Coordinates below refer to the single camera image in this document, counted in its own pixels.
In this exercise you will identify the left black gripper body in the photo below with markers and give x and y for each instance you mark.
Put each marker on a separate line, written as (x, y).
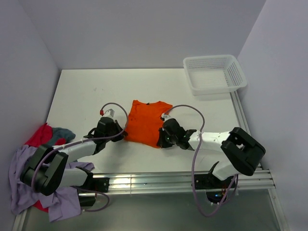
(115, 129)

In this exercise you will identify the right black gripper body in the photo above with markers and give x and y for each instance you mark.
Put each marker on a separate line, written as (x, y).
(167, 140)

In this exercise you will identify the orange t shirt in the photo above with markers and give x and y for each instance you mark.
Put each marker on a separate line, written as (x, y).
(144, 122)

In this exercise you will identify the white perforated plastic basket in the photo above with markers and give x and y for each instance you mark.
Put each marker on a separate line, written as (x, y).
(214, 74)

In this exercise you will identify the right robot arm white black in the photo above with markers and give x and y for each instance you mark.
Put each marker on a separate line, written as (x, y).
(224, 142)

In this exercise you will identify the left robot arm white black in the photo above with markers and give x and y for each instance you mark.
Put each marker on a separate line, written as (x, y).
(47, 170)

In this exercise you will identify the teal blue t shirt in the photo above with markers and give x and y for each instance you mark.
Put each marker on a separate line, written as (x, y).
(63, 134)

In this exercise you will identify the red t shirt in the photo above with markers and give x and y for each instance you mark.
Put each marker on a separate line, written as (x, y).
(45, 135)

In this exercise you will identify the lavender t shirt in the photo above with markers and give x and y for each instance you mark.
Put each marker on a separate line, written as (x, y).
(61, 204)

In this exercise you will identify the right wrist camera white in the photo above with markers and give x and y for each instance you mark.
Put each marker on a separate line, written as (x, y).
(165, 117)

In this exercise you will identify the aluminium front rail frame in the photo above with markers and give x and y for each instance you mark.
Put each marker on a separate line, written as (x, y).
(164, 202)

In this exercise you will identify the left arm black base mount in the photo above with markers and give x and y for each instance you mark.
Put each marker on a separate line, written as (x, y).
(97, 186)

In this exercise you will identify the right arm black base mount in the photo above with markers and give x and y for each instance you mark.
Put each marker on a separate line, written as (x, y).
(209, 182)

